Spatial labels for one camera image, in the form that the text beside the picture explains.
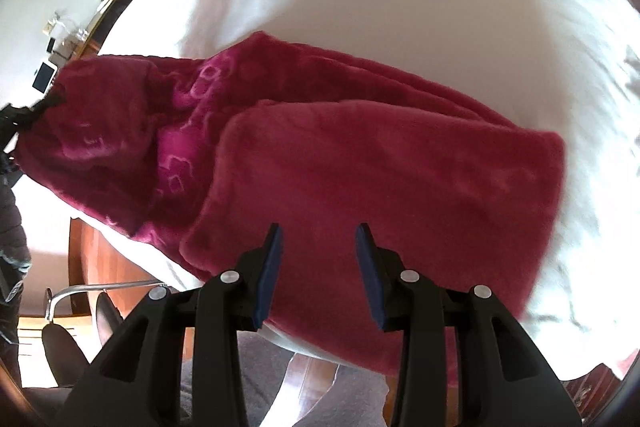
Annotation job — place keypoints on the person's right leg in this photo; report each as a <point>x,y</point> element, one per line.
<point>345,399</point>

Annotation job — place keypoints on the black office chair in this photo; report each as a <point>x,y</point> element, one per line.
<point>75,337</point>

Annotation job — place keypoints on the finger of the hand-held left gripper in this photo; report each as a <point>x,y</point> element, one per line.
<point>37,111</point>

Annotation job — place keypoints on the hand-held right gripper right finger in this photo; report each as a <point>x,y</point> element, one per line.
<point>372,282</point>

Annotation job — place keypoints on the bed with white duvet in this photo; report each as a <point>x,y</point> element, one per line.
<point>400,7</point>

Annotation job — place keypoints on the pink fleece pants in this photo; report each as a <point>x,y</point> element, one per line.
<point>350,167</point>

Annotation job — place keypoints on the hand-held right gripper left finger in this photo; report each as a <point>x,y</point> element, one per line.
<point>265,287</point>

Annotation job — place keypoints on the white tablet device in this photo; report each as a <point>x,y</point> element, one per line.
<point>44,78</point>

